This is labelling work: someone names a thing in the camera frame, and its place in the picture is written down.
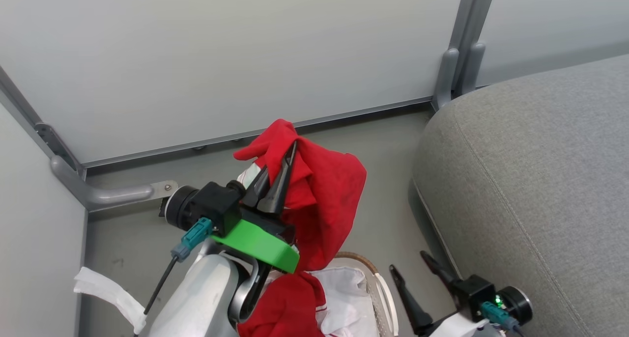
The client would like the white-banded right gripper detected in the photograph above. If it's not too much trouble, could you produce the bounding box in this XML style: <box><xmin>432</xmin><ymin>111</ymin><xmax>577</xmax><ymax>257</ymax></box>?
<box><xmin>389</xmin><ymin>251</ymin><xmax>503</xmax><ymax>337</ymax></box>

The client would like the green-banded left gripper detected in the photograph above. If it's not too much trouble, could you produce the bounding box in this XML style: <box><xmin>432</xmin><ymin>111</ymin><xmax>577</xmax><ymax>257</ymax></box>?
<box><xmin>211</xmin><ymin>140</ymin><xmax>301</xmax><ymax>274</ymax></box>

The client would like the red garment with white trim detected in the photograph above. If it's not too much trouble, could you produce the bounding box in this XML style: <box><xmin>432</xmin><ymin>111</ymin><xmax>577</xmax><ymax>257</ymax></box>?
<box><xmin>233</xmin><ymin>119</ymin><xmax>368</xmax><ymax>337</ymax></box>

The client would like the white laundry basket brown rim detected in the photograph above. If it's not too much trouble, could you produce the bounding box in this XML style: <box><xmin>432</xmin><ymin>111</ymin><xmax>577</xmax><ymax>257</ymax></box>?
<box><xmin>334</xmin><ymin>252</ymin><xmax>400</xmax><ymax>337</ymax></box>

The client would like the white basket liner cloth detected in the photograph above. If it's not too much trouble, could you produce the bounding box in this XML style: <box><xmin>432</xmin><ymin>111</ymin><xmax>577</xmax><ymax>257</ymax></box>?
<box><xmin>310</xmin><ymin>266</ymin><xmax>382</xmax><ymax>337</ymax></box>

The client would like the grey fabric sofa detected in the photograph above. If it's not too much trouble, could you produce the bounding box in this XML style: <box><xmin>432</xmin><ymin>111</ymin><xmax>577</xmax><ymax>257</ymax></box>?
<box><xmin>408</xmin><ymin>55</ymin><xmax>629</xmax><ymax>337</ymax></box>

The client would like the grey metal partition foot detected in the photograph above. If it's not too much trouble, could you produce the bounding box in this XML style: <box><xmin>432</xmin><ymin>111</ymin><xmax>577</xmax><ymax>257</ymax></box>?
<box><xmin>50</xmin><ymin>155</ymin><xmax>179</xmax><ymax>212</ymax></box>

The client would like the white cloth strip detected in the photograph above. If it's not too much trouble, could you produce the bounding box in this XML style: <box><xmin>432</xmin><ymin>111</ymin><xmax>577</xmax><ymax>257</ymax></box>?
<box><xmin>73</xmin><ymin>266</ymin><xmax>148</xmax><ymax>336</ymax></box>

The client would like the grey metal partition bottom rail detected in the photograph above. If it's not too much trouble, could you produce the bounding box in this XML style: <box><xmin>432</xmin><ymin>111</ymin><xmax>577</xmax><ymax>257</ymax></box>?
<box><xmin>80</xmin><ymin>96</ymin><xmax>436</xmax><ymax>170</ymax></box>

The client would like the black cable teal plug right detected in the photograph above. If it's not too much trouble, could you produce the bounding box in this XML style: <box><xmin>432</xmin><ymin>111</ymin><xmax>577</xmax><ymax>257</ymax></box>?
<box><xmin>480</xmin><ymin>301</ymin><xmax>527</xmax><ymax>337</ymax></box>

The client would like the black cable teal plug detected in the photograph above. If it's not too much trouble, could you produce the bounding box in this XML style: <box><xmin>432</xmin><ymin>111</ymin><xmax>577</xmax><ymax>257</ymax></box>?
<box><xmin>133</xmin><ymin>217</ymin><xmax>215</xmax><ymax>337</ymax></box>
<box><xmin>480</xmin><ymin>301</ymin><xmax>527</xmax><ymax>337</ymax></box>

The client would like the black cable teal plug left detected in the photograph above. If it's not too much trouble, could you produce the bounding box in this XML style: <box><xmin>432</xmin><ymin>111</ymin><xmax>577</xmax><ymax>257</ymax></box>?
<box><xmin>133</xmin><ymin>217</ymin><xmax>215</xmax><ymax>337</ymax></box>

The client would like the grey metal double partition post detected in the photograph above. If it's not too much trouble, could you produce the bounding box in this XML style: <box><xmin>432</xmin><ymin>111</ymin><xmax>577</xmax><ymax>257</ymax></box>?
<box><xmin>432</xmin><ymin>0</ymin><xmax>498</xmax><ymax>112</ymax></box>

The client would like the grey metal corner partition post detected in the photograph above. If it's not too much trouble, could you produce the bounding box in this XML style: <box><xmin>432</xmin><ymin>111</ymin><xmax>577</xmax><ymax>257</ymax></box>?
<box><xmin>0</xmin><ymin>66</ymin><xmax>87</xmax><ymax>181</ymax></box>

